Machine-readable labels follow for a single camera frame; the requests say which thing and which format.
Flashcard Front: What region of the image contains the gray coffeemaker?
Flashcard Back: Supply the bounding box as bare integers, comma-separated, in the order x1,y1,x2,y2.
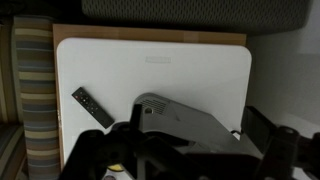
113,92,265,161

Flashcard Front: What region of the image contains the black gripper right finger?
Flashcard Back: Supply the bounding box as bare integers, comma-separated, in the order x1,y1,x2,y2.
240,105,320,180

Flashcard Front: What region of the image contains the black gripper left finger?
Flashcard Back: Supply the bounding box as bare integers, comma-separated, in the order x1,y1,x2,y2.
59,103,158,180

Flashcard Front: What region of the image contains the white plastic board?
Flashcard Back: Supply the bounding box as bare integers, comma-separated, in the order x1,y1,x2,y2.
55,37,253,180

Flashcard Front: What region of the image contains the dark gray textured sofa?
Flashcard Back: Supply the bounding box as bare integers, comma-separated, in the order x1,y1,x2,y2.
81,0,312,35

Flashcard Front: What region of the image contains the black remote control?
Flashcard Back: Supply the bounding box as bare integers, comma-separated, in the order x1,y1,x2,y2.
71,86,116,130

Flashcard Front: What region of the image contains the dark candle jar yellow wax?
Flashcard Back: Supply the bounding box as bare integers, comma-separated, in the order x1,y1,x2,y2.
107,163,125,173

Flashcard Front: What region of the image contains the striped fabric sofa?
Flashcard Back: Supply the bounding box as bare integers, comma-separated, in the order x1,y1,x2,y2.
0,14,62,180

